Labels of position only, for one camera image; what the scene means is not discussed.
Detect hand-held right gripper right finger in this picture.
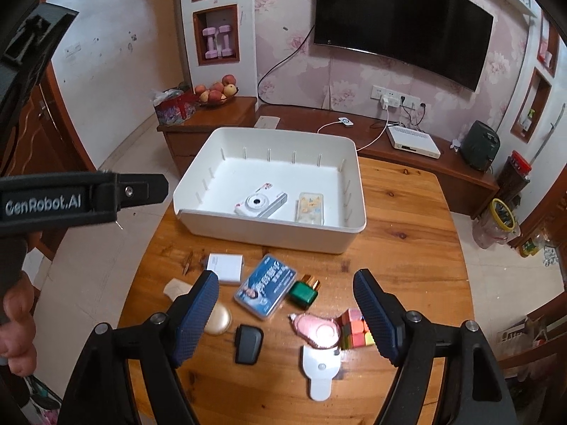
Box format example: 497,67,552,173
353,269,519,425

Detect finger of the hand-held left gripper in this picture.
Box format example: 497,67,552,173
116,174,170,213

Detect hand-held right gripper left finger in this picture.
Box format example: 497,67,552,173
60,270,221,425

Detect colourful puzzle cube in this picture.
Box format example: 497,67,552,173
337,307,377,350

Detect pink-filled clear bottle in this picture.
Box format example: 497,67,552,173
288,312,342,350

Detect blue dental floss box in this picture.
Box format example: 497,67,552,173
233,253,298,322

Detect white plastic storage bin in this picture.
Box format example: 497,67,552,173
173,127,368,255

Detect person's left hand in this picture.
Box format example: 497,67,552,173
0,270,38,378

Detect beige powder puff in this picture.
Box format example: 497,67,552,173
204,301,232,337

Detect beige paper piece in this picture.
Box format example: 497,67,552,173
163,278,196,311

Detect small white box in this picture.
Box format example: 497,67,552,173
206,253,246,286

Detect black key case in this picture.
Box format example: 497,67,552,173
234,324,265,366

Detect wooden door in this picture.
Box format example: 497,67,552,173
0,59,96,260

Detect green perfume bottle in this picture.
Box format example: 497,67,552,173
289,274,322,311

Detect white plastic clip tool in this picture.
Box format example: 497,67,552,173
301,345,343,401

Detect wooden side cabinet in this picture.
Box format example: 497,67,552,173
157,96,258,178

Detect red gift box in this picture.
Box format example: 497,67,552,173
153,89,198,125

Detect fruit bowl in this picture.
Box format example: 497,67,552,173
197,91,240,108

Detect clear cartoon phone case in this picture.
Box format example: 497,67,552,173
294,192,325,226

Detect yellow lid plastic jar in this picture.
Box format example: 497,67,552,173
472,198,522,249

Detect wooden television stand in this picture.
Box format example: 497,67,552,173
254,104,499,220

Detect pink dumbbell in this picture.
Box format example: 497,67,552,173
202,28,219,59
217,25,234,57

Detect green yellow bottle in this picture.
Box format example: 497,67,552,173
520,230,545,257

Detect patterned cloth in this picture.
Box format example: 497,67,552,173
24,376,62,425

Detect white set-top box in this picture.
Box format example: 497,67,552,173
385,125,442,159

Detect red lid jar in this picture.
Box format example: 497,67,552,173
496,151,532,204

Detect dark green appliance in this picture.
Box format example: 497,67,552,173
459,120,501,172

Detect long metal rod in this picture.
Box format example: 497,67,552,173
529,104,567,169

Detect white compact camera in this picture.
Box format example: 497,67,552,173
234,181,288,219

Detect black television cable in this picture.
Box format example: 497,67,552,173
257,24,316,104

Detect white charging cable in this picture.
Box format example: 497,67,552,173
316,106,391,152

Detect black power cables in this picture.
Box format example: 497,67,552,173
401,97,428,127

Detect white wall outlet strip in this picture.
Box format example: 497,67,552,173
371,85,421,108

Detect black wall television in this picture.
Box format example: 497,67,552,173
314,0,494,94

